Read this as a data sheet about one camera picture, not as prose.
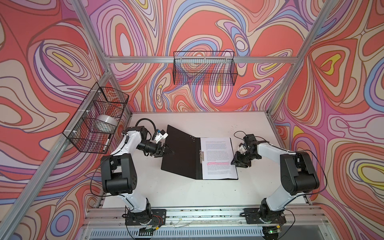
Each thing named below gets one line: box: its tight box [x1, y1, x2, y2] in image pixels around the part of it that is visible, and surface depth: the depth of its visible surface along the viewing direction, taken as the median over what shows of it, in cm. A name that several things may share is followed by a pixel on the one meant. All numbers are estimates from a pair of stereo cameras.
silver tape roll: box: [95, 114, 119, 132], surface depth 73 cm
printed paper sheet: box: [200, 137, 238, 180], surface depth 95 cm
